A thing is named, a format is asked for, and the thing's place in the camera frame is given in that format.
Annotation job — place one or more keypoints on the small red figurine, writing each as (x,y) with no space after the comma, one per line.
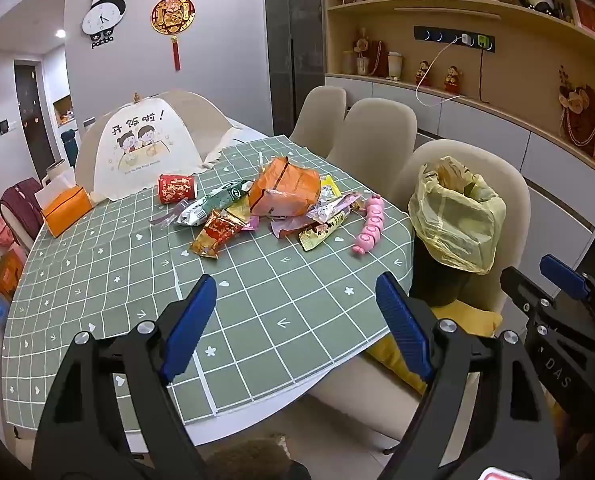
(423,74)
(453,80)

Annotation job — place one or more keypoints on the yellow trash bag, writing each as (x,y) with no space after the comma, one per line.
(452,220)

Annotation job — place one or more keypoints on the black power strip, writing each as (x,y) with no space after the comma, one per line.
(445,36)

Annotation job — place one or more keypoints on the clear crumpled wrapper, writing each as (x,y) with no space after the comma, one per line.
(170,212)

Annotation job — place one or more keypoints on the white thermos jug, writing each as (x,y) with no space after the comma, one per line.
(57,172)

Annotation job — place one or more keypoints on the red drink can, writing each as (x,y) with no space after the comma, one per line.
(176,189)

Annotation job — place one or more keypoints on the green charger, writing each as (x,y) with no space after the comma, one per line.
(485,41)

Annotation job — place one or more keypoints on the green white milk carton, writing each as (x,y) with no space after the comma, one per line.
(212,202)

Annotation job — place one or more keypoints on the pink bag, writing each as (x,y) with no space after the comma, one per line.
(1,232)

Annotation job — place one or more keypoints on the yellow cushion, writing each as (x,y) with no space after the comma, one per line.
(470,322)

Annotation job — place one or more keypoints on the small glass jar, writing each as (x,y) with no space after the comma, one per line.
(348,62)

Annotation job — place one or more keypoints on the gold brown snack wrapper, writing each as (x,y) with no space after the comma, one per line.
(322,230)

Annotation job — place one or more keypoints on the brown fuzzy clothing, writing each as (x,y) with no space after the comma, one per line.
(247,460)

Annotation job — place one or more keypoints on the white lidded cup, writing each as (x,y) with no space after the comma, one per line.
(395,66)

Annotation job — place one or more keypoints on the brown bear plush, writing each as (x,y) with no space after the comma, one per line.
(585,115)

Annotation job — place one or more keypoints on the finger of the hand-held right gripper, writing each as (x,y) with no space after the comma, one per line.
(562,271)
(520,285)

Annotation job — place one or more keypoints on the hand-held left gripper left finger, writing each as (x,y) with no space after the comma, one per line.
(187,332)

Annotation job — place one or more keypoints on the orange paper bag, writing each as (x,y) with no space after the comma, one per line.
(7,272)

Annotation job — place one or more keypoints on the maroon cloth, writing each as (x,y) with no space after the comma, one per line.
(20,205)

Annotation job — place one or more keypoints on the brown beaded bag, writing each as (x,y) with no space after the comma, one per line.
(377,60)

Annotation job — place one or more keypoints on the red gold snack packet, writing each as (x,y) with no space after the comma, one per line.
(215,235)

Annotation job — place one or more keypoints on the orange tissue box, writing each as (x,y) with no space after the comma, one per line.
(65,210)

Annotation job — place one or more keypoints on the orange plastic bag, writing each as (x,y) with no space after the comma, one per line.
(285,187)

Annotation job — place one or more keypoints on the pink caterpillar toy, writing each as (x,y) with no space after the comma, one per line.
(372,225)

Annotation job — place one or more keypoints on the beige dining chair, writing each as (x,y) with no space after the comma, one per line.
(317,115)
(515,220)
(372,135)

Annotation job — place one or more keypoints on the black trash bin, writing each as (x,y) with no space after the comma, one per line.
(440,282)

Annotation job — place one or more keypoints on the panda wall clock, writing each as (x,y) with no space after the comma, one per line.
(102,17)

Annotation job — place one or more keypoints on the yellow snack wrapper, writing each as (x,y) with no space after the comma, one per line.
(330,188)

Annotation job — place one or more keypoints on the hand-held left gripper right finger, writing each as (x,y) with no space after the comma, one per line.
(405,332)

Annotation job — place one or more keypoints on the red gold wall ornament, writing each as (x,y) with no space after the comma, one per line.
(172,15)

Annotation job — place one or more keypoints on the wall light switch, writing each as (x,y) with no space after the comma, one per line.
(3,127)

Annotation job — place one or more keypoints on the flower vase ornament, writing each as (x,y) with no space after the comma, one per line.
(361,55)

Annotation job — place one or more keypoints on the pink white snack wrapper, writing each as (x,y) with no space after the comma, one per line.
(337,206)

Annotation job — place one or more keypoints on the beige wall shelf unit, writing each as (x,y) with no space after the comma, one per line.
(517,45)

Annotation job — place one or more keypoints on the white low cabinet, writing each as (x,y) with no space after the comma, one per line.
(552,160)

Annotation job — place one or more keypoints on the dark doorway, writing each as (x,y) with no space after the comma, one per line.
(30,110)

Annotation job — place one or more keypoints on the cream cartoon food cover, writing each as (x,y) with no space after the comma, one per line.
(137,160)

